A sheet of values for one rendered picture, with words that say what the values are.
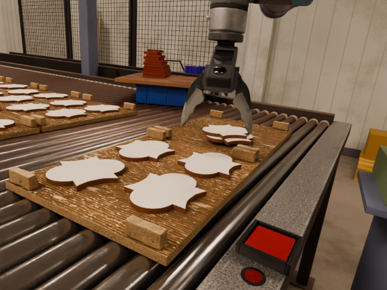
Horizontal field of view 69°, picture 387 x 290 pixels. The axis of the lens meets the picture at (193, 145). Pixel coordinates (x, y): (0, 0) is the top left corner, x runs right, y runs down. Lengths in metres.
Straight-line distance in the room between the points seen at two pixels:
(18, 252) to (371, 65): 4.20
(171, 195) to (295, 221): 0.22
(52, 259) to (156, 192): 0.18
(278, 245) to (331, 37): 3.99
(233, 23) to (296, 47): 3.77
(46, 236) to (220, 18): 0.47
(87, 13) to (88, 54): 0.31
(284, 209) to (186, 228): 0.22
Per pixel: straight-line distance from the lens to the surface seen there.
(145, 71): 1.63
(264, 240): 0.44
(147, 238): 0.38
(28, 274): 0.41
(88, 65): 2.55
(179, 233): 0.41
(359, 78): 4.32
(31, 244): 0.46
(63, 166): 0.61
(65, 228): 0.48
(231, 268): 0.40
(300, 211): 0.57
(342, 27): 4.33
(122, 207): 0.47
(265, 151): 0.81
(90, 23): 2.56
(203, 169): 0.60
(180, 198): 0.48
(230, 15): 0.58
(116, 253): 0.41
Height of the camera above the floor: 1.18
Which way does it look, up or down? 18 degrees down
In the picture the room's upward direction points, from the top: 5 degrees clockwise
